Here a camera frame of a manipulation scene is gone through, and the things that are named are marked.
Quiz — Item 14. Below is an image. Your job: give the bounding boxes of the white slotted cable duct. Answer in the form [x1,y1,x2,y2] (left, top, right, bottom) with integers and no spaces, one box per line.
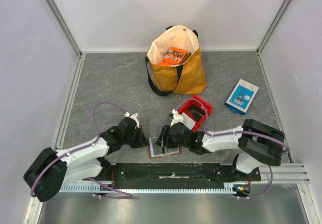
[60,181,240,194]

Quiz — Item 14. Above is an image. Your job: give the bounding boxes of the blue white box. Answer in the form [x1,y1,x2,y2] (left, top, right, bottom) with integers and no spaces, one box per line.
[224,79,259,115]

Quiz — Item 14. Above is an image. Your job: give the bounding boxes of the white card stack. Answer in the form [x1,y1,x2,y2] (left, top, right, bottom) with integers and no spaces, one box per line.
[182,114,196,130]

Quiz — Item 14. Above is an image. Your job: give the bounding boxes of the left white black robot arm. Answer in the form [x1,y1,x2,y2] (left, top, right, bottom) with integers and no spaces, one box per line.
[23,114,148,202]

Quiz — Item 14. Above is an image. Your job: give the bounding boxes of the red plastic bin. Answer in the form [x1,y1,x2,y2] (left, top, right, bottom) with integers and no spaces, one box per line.
[176,95,213,132]

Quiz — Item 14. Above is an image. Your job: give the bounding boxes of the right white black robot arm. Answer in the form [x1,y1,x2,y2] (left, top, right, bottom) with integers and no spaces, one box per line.
[156,119,290,181]

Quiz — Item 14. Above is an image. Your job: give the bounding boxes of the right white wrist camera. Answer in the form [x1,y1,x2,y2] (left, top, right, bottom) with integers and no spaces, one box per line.
[170,109,187,126]

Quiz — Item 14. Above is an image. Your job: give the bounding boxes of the yellow tote bag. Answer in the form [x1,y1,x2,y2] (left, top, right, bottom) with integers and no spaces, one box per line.
[145,25,207,97]

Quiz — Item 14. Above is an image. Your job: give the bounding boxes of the brown leather card holder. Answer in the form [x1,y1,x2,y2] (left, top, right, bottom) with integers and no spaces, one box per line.
[148,137,182,159]

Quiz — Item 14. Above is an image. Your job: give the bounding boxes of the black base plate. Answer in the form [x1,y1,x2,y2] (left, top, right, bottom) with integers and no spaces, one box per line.
[95,163,261,189]

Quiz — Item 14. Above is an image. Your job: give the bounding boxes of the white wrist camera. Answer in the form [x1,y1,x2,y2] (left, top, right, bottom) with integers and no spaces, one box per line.
[170,109,187,126]
[124,112,140,128]

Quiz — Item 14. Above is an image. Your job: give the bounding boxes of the dark card stack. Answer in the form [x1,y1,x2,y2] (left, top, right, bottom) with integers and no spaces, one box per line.
[188,105,207,122]

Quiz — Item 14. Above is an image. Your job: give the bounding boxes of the orange snack box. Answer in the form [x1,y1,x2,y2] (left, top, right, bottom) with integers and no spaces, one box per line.
[159,47,188,66]

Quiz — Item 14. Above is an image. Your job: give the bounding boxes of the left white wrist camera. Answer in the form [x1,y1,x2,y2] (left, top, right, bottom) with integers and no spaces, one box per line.
[124,112,140,128]

